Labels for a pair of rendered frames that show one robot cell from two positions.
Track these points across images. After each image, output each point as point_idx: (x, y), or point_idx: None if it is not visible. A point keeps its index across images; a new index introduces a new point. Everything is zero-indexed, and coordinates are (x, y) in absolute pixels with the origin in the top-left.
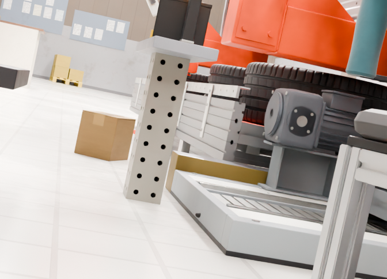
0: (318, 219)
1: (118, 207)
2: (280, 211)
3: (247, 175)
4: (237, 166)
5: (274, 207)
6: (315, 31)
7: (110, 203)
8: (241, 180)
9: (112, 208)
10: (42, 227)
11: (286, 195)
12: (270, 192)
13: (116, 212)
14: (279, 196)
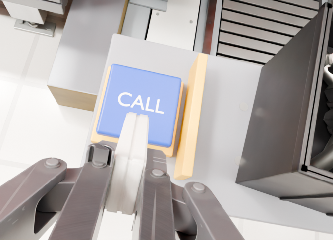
0: (269, 19)
1: (261, 225)
2: (260, 50)
3: (125, 10)
4: (121, 17)
5: (241, 44)
6: None
7: (245, 231)
8: (123, 20)
9: (274, 236)
10: None
11: None
12: (176, 12)
13: (291, 236)
14: (197, 14)
